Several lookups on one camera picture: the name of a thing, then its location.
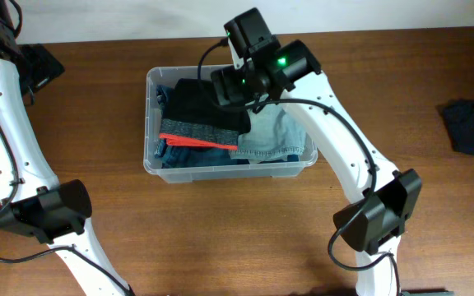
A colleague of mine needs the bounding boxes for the dark teal shirt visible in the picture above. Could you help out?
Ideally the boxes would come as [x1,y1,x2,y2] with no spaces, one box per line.
[235,155,300,164]

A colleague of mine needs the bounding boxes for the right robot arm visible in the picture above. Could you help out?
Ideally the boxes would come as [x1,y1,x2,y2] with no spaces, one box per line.
[214,37,422,295]

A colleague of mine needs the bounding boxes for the black garment white logo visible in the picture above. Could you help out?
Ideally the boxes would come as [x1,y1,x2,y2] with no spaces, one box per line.
[441,99,474,155]

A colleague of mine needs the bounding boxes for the light grey jeans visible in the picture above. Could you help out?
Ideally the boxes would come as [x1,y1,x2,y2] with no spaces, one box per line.
[230,104,306,163]

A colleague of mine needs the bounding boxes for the clear plastic storage bin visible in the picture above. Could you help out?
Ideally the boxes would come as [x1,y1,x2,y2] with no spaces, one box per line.
[142,66,318,183]

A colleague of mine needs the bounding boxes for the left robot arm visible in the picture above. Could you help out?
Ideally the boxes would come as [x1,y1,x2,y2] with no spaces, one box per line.
[0,0,133,295]

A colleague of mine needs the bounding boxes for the black shorts red waistband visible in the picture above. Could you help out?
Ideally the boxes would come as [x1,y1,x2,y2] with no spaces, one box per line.
[156,78,251,150]

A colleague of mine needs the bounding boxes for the blue denim jeans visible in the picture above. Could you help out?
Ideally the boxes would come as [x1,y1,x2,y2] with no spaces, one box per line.
[153,84,240,169]

